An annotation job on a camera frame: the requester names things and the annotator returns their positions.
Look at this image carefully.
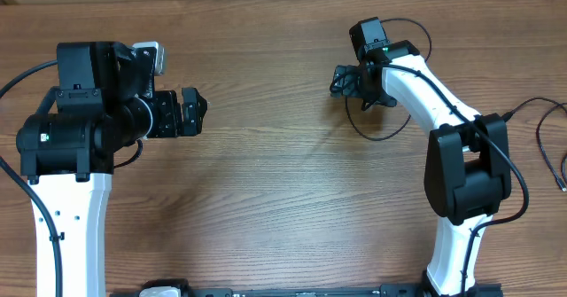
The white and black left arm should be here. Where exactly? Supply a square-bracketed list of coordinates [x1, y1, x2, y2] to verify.
[16, 42, 207, 296]

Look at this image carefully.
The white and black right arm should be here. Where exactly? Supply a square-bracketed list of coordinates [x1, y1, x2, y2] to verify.
[330, 17, 511, 296]

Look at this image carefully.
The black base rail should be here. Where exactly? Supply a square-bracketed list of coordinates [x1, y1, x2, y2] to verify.
[108, 278, 504, 297]

